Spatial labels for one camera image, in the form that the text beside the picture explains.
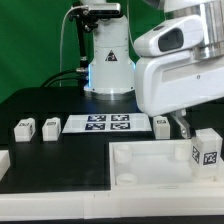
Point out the white sheet with tags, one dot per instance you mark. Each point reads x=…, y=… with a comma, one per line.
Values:
x=93, y=123

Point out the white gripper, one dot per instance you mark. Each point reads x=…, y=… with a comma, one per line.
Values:
x=177, y=81

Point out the white left fence piece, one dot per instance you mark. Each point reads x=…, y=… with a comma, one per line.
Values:
x=4, y=162

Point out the white front fence rail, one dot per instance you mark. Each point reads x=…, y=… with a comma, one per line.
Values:
x=111, y=204

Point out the white square table top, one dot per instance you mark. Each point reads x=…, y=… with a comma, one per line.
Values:
x=163, y=164

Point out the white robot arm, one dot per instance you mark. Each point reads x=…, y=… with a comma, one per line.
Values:
x=112, y=73

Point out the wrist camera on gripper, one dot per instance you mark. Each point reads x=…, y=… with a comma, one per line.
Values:
x=172, y=35

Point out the black camera on mount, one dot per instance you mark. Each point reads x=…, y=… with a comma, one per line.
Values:
x=104, y=10

